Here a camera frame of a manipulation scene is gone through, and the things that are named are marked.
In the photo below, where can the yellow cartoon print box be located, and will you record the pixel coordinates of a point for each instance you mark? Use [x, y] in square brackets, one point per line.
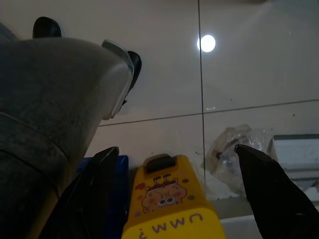
[169, 214]

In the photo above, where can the blue plastic box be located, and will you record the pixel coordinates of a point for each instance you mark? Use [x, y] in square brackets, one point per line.
[119, 186]

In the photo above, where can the white ridged plastic tray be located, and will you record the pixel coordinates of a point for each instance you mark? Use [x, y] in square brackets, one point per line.
[299, 154]

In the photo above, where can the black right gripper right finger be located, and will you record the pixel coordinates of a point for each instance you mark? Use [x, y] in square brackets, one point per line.
[274, 199]

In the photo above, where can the clear plastic bag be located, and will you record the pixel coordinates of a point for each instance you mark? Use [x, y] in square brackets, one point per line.
[224, 174]

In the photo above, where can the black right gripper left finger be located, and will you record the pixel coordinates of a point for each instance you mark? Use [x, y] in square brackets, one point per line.
[84, 199]

